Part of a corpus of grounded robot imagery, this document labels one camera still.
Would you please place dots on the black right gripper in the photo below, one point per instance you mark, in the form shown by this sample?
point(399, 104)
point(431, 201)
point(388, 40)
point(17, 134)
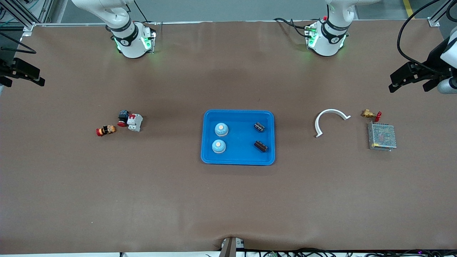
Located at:
point(4, 66)

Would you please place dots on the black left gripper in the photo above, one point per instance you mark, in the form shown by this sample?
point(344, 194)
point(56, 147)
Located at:
point(433, 58)

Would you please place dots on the short brown capacitor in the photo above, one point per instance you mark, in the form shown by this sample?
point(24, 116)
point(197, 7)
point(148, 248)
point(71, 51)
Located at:
point(259, 127)

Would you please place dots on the long brown capacitor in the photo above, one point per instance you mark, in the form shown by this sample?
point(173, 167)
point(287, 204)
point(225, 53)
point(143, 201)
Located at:
point(261, 146)

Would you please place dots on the light blue call bell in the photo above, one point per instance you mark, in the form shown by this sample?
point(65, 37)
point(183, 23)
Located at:
point(221, 129)
point(219, 146)

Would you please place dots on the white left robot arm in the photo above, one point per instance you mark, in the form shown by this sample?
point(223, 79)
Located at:
point(328, 39)

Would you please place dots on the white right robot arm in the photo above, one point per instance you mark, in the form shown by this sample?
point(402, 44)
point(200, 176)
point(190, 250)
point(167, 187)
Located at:
point(126, 39)

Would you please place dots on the metal mesh power supply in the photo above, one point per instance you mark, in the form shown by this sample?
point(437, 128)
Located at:
point(382, 136)

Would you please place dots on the red and orange push button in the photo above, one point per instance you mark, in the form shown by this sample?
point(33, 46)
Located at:
point(106, 130)

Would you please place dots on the red emergency stop button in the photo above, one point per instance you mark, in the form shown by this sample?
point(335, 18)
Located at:
point(123, 116)

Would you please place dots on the white circuit breaker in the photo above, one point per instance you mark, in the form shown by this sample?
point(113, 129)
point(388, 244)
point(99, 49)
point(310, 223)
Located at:
point(135, 122)

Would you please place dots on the blue plastic tray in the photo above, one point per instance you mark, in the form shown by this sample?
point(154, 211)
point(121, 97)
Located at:
point(242, 137)

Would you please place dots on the aluminium frame post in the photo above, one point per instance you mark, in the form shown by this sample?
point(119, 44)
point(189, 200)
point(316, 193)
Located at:
point(433, 22)
point(28, 26)

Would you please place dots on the white curved bracket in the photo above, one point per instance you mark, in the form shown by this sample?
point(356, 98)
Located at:
point(330, 111)

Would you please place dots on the silver table edge rail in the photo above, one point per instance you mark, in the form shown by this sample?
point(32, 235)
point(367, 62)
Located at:
point(214, 22)

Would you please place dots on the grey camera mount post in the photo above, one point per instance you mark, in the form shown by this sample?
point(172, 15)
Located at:
point(230, 248)

